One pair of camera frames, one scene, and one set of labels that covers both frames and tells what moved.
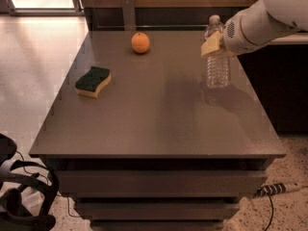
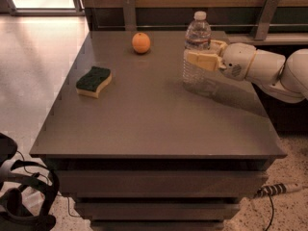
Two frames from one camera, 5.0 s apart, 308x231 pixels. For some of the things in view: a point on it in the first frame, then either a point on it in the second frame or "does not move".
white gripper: [233, 38] to [238, 60]
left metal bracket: [129, 17] does not move
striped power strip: [275, 188] does not move
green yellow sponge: [90, 82] does not move
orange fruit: [141, 42] does not move
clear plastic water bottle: [217, 64] to [197, 38]
